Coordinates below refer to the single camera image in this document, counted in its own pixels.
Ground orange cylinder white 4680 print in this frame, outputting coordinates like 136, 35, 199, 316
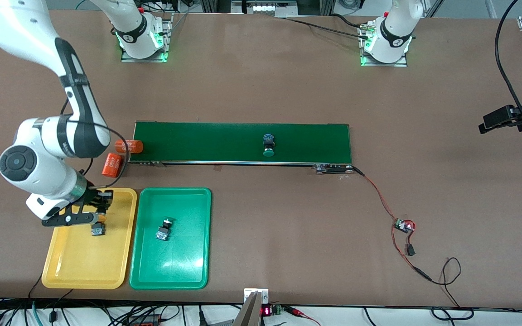
101, 153, 123, 177
115, 140, 144, 153

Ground green mushroom push button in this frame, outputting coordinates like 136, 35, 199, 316
155, 217, 174, 242
262, 133, 276, 158

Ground yellow plastic tray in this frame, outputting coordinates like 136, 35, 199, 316
41, 187, 138, 290

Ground green plastic tray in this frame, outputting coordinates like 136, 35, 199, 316
129, 187, 212, 290

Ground small motor controller board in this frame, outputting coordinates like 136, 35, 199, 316
394, 218, 416, 234

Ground green belt conveyor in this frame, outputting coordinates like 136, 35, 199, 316
128, 121, 356, 176

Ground red alligator clip lead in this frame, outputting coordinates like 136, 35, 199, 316
284, 306, 321, 326

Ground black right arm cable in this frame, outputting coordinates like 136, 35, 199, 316
61, 97, 130, 188

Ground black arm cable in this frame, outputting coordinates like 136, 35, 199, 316
61, 97, 130, 188
494, 0, 522, 125

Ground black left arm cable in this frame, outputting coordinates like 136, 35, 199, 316
494, 0, 522, 125

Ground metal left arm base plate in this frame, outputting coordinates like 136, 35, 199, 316
360, 25, 408, 67

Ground red black motor wire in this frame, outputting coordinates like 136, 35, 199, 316
354, 167, 400, 222

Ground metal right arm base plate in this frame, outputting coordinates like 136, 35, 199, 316
121, 13, 174, 63

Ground thin black cable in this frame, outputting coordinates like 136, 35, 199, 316
417, 257, 475, 321

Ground red black twin wire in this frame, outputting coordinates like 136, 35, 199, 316
391, 225, 426, 278

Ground grey camera stand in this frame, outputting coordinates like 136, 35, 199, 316
233, 291, 263, 326

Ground small metal bracket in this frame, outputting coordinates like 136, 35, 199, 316
244, 288, 270, 303

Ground black table cable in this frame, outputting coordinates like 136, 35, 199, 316
283, 16, 369, 38

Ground aluminium frame with labels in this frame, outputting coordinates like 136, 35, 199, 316
231, 0, 299, 15

